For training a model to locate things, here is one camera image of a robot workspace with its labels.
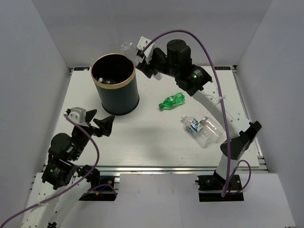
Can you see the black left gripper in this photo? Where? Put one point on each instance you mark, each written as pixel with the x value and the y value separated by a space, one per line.
pixel 106 125

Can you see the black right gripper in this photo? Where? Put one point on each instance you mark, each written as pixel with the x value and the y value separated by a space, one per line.
pixel 147 68

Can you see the clear unlabeled plastic bottle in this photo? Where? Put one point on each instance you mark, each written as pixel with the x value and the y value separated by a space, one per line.
pixel 130 51

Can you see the green Sprite bottle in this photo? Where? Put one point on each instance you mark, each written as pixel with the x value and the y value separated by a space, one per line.
pixel 172 101

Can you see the crushed Aquarius bottle blue label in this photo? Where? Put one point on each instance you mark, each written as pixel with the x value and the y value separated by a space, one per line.
pixel 106 81

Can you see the clear bottle green-blue label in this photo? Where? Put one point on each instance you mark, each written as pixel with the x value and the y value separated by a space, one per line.
pixel 197 130

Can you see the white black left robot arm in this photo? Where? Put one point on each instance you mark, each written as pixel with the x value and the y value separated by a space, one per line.
pixel 63 182

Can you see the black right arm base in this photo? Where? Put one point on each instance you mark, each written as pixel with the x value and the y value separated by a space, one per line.
pixel 210 189

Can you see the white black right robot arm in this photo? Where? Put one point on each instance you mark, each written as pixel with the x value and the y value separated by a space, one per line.
pixel 197 83

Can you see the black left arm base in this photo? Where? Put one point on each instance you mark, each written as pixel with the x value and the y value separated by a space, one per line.
pixel 107 190

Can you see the dark bin with gold rim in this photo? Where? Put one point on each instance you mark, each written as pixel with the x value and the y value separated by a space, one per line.
pixel 123 97

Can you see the blue logo sticker left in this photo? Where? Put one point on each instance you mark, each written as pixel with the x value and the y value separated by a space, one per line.
pixel 81 68

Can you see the blue logo sticker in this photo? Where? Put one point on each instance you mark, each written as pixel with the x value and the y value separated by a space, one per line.
pixel 81 68
pixel 222 68

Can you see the blue logo sticker right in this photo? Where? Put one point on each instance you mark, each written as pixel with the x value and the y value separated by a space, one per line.
pixel 222 68

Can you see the wide clear plastic bottle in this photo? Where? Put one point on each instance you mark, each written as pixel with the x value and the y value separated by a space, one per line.
pixel 213 128

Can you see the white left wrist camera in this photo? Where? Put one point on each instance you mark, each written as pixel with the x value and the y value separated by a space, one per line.
pixel 77 115

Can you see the aluminium front table rail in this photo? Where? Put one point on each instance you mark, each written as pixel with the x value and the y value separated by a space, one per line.
pixel 162 169

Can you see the aluminium table rail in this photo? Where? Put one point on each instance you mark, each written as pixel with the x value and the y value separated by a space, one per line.
pixel 162 169
pixel 255 143

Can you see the aluminium right table rail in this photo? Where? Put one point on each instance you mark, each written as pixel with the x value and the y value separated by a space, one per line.
pixel 255 143

